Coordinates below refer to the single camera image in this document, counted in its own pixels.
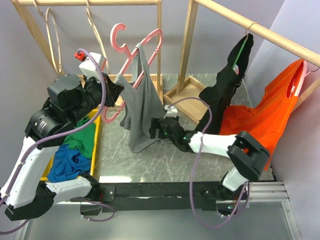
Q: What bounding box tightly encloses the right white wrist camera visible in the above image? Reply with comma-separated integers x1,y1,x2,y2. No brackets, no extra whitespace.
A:
163,105,178,119

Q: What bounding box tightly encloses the light pink hanger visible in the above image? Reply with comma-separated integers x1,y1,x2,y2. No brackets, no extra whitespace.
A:
286,60,320,99

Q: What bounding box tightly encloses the black garment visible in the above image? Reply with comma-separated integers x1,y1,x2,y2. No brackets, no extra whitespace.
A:
194,33,254,135

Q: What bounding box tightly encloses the pink plastic hanger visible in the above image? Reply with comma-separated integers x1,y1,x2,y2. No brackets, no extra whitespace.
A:
102,23,164,125

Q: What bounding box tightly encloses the middle beige wooden hanger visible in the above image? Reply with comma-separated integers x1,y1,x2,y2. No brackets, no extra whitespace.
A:
85,0,110,74

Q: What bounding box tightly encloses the beige wooden hanger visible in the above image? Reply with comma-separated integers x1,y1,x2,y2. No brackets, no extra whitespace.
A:
32,0,63,75
85,0,110,74

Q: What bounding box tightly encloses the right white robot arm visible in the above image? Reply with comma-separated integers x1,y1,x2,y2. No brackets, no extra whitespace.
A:
149,117,270,200

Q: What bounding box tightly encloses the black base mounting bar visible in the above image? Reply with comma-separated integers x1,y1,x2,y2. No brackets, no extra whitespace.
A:
86,181,242,211

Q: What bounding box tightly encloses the yellow plastic bin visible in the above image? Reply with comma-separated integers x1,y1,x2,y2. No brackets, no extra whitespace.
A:
41,116,101,181

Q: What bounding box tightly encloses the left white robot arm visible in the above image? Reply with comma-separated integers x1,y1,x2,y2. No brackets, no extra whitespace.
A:
0,73,122,221

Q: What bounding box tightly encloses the wooden clothes rack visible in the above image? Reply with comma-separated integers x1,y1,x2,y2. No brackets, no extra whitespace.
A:
163,0,320,124
10,0,165,113

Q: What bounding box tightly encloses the orange garment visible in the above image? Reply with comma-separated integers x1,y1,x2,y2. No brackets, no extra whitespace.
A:
219,59,303,155

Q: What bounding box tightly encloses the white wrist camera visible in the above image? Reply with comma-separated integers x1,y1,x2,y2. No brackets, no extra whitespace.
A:
163,105,178,119
74,51,107,82

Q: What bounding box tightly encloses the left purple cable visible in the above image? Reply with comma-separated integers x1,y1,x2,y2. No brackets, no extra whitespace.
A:
0,48,118,235

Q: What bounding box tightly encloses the right wooden clothes rack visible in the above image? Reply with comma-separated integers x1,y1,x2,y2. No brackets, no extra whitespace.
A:
163,0,320,124

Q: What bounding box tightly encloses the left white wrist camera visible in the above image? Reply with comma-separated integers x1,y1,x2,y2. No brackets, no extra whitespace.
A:
74,51,107,82

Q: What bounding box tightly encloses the grey tank top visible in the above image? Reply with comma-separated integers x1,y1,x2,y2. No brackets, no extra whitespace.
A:
115,43,166,153

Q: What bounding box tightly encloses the blue garment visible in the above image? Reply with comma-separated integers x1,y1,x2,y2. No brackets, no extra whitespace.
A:
47,144,92,183

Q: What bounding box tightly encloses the green plastic hanger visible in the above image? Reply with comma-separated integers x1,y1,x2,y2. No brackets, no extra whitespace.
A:
232,22,259,75

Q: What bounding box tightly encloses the left beige wooden hanger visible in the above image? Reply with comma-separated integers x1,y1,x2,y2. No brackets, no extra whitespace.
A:
32,0,63,75

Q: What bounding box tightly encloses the green garment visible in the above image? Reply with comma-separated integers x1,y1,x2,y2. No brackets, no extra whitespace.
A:
63,122,96,159

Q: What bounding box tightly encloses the left wooden clothes rack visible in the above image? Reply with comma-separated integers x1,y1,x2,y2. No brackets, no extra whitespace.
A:
10,0,165,113

